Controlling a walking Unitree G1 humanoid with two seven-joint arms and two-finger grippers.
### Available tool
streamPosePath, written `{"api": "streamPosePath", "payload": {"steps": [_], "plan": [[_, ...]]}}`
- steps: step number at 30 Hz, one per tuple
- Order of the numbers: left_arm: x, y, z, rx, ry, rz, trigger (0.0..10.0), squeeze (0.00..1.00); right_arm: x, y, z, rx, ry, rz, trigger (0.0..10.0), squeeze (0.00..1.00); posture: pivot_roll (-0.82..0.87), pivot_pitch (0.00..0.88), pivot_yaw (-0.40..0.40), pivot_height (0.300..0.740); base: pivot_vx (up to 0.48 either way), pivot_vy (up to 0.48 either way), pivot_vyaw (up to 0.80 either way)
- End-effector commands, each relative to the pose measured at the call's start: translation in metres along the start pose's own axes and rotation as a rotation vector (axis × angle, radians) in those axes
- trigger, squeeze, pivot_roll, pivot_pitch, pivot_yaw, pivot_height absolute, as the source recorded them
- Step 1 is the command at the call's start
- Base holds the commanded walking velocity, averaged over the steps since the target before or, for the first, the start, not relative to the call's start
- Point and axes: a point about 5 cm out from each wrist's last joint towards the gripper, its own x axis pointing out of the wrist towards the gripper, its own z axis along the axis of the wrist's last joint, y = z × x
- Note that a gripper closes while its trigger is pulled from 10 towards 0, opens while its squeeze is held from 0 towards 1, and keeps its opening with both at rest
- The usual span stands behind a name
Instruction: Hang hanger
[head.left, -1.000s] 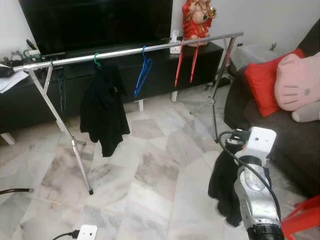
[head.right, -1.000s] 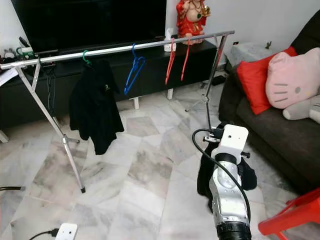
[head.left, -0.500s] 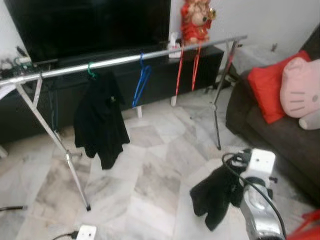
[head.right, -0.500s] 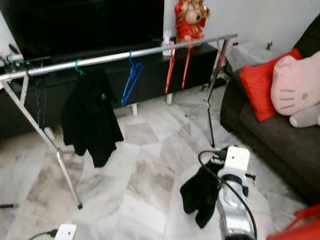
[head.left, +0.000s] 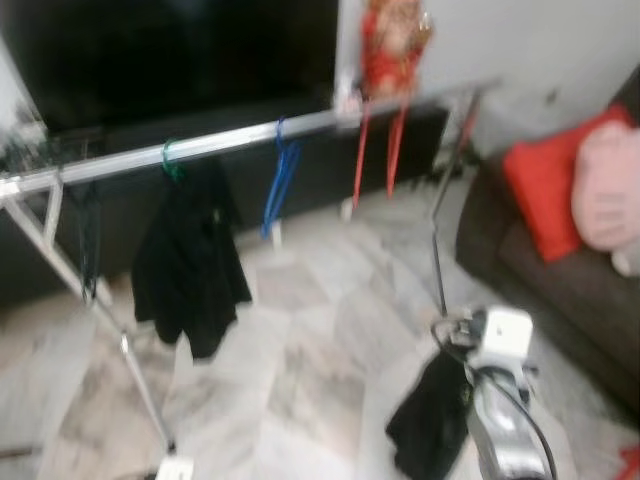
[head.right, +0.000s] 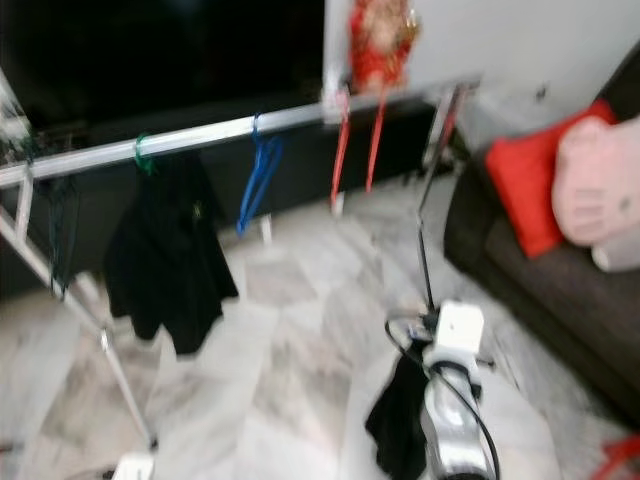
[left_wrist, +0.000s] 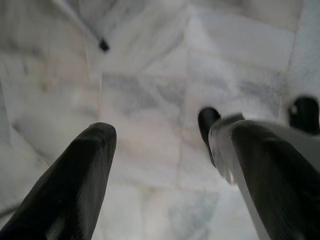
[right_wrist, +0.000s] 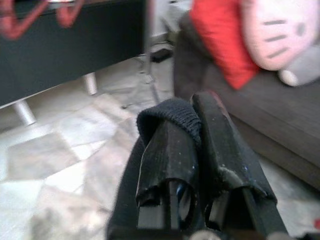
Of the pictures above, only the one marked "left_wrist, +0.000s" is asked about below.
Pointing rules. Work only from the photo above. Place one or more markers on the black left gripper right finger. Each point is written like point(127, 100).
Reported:
point(282, 187)

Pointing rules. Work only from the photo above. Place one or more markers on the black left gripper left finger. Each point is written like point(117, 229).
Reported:
point(70, 180)

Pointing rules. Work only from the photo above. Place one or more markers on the black robot foot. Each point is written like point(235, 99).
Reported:
point(303, 112)
point(207, 120)

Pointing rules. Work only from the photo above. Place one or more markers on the black left robot foot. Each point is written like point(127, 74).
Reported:
point(207, 120)

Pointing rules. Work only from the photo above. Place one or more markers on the black right robot foot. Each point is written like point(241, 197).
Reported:
point(303, 112)

